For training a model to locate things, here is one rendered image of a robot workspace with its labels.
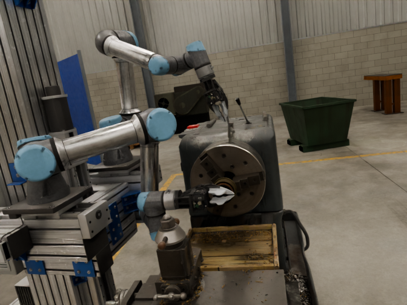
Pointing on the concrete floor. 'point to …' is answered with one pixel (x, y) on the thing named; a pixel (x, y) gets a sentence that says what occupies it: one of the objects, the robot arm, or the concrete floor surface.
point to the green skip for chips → (318, 122)
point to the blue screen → (79, 97)
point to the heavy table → (386, 80)
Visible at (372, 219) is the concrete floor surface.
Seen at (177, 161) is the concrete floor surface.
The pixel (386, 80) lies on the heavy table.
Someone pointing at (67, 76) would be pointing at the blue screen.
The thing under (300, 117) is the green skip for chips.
